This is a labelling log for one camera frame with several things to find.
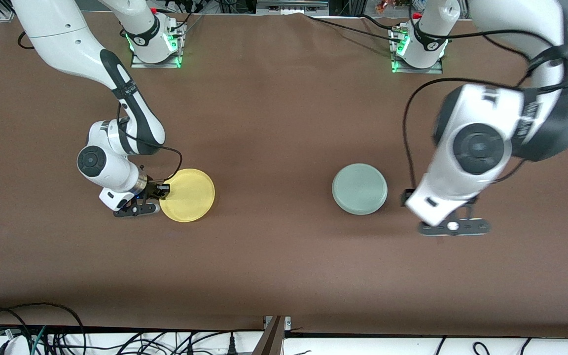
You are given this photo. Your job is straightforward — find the yellow round plate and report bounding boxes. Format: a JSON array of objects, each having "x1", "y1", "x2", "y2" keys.
[{"x1": 159, "y1": 169, "x2": 215, "y2": 223}]

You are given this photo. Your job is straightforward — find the aluminium frame rail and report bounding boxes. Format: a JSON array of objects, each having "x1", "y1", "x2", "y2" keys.
[{"x1": 256, "y1": 0, "x2": 330, "y2": 15}]

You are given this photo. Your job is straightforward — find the black left arm upper cable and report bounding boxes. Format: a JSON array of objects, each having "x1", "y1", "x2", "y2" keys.
[{"x1": 412, "y1": 26, "x2": 568, "y2": 67}]

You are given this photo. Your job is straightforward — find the light green round plate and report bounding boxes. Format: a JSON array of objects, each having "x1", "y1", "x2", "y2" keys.
[{"x1": 332, "y1": 163, "x2": 388, "y2": 215}]

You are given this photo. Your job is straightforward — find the wooden table support beam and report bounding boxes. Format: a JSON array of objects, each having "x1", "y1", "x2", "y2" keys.
[{"x1": 252, "y1": 316, "x2": 288, "y2": 355}]

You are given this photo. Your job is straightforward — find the black cable across table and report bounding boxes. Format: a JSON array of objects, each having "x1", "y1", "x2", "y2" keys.
[{"x1": 304, "y1": 14, "x2": 400, "y2": 42}]

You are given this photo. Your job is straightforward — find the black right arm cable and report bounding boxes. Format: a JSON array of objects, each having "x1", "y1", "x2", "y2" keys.
[{"x1": 116, "y1": 101, "x2": 184, "y2": 184}]

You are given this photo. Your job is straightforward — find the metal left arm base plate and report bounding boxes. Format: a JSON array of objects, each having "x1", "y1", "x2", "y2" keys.
[{"x1": 389, "y1": 26, "x2": 445, "y2": 75}]

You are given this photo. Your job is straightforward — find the black left arm looping cable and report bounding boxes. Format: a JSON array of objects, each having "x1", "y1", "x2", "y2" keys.
[{"x1": 402, "y1": 76, "x2": 536, "y2": 191}]

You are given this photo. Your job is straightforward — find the green floor cable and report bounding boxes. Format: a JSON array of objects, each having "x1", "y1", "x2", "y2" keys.
[{"x1": 30, "y1": 326, "x2": 48, "y2": 355}]

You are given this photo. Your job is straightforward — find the black looping floor cable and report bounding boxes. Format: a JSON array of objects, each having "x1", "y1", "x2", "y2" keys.
[{"x1": 0, "y1": 302, "x2": 86, "y2": 355}]

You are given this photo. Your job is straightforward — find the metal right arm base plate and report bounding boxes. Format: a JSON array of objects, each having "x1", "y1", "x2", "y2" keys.
[{"x1": 130, "y1": 20, "x2": 187, "y2": 69}]

